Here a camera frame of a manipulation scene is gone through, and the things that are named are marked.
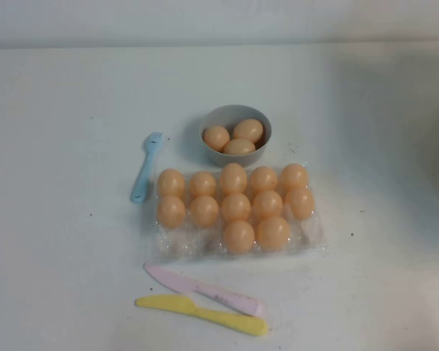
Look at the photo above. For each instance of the grey round bowl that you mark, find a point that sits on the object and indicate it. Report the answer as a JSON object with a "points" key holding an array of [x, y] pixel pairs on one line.
{"points": [[234, 159]]}

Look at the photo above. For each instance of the pink plastic knife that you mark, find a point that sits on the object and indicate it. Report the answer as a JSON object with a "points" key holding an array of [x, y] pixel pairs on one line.
{"points": [[183, 283]]}

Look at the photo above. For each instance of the clear plastic egg tray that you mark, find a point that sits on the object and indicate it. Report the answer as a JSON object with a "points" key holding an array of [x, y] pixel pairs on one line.
{"points": [[184, 245]]}

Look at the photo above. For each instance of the tan plastic egg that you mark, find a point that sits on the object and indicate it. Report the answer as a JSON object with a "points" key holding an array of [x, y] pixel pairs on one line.
{"points": [[273, 233], [204, 211], [216, 138], [171, 211], [236, 207], [202, 184], [171, 182], [239, 147], [300, 202], [294, 175], [263, 179], [239, 236], [268, 203], [233, 179], [248, 130]]}

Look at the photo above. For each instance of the yellow plastic knife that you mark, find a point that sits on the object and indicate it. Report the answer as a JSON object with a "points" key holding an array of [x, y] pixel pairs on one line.
{"points": [[168, 303]]}

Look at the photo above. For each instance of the light blue plastic fork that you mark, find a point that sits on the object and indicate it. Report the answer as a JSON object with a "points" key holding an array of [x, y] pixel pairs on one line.
{"points": [[142, 183]]}

